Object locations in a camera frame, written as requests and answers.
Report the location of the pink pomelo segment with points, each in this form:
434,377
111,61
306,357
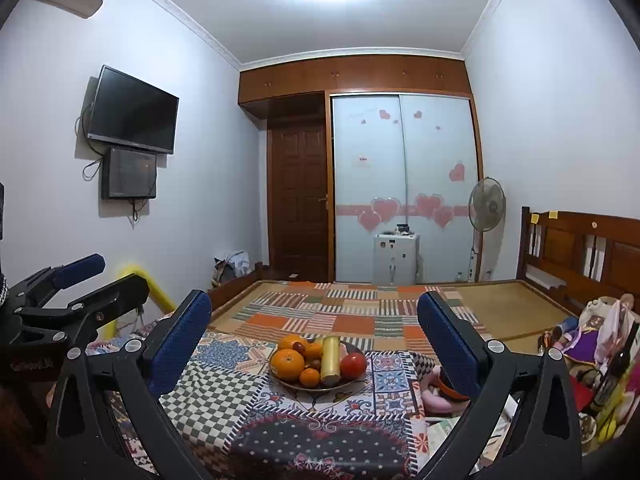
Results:
344,346

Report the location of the yellow foam tube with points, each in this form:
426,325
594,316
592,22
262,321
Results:
160,295

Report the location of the wooden headboard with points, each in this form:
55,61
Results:
575,245

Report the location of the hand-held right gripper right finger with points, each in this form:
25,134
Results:
450,352

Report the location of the medium orange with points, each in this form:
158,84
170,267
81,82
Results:
289,341

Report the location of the standing fan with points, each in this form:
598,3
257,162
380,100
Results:
486,205

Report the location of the black wall television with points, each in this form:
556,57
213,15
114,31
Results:
132,110

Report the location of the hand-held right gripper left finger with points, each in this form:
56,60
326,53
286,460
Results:
175,342

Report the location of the beige bed mat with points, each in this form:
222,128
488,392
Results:
520,305

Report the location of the red tomato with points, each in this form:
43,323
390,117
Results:
353,365

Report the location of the black orange zip case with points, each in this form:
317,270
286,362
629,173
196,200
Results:
446,389

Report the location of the dark glass bottle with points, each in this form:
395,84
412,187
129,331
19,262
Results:
614,375

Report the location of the pile of plush toys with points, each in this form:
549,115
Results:
592,335

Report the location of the purple round plate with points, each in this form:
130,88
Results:
350,383

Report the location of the plaid checked bed cloth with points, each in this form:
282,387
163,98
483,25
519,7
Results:
360,310

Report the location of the sliding wardrobe with hearts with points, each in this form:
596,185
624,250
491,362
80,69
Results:
405,160

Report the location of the brown wooden door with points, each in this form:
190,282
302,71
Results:
297,200

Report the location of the pink plush toy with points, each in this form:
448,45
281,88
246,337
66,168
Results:
434,400

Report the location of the wooden bed footboard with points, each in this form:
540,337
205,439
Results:
232,285

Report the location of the large orange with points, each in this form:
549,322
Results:
287,365

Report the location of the small wall monitor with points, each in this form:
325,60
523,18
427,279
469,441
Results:
129,174

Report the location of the small tangerine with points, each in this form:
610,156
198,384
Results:
310,377

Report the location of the pile of bags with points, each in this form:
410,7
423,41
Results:
232,264

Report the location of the yellow banana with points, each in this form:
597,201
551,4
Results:
331,360

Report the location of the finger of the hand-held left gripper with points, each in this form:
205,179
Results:
117,292
82,267

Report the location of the small white fridge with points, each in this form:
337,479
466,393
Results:
396,260

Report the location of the colourful patchwork blanket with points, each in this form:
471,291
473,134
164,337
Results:
250,405

